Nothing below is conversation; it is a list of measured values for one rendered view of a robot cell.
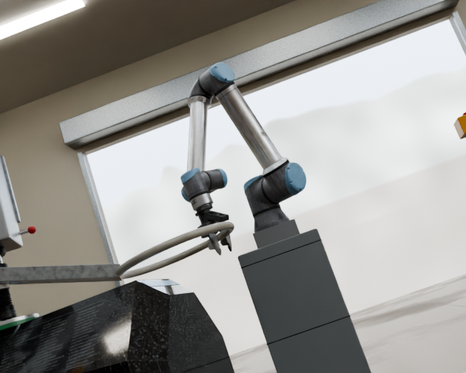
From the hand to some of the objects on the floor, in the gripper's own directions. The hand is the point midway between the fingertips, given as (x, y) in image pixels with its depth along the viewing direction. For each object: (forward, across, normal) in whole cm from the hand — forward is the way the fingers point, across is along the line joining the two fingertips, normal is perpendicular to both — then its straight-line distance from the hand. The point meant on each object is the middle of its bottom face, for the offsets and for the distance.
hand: (225, 249), depth 234 cm
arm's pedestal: (+87, -50, -30) cm, 105 cm away
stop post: (+94, -96, +64) cm, 149 cm away
